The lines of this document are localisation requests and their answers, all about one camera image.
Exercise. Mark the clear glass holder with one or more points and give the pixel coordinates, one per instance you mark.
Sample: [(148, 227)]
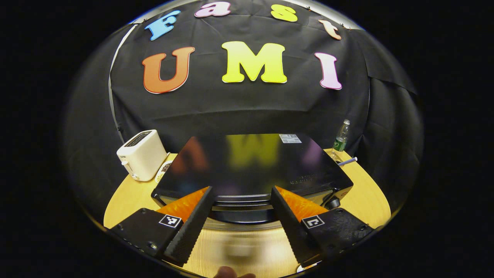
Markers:
[(335, 157)]

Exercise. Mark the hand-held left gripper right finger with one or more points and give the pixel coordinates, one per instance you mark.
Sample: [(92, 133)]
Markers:
[(289, 227)]

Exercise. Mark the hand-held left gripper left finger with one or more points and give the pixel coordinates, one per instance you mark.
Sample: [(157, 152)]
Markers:
[(193, 227)]

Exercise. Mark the white striped straw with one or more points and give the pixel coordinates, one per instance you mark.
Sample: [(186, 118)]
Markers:
[(347, 161)]

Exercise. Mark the white toaster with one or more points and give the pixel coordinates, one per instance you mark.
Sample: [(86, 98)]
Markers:
[(144, 158)]

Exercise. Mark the small white patterned dish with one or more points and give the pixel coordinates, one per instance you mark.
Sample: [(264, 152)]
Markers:
[(164, 170)]

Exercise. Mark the black electric oven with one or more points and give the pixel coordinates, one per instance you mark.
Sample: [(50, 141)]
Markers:
[(247, 166)]

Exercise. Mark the clear plastic water bottle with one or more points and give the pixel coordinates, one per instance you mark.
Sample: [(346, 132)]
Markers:
[(341, 141)]

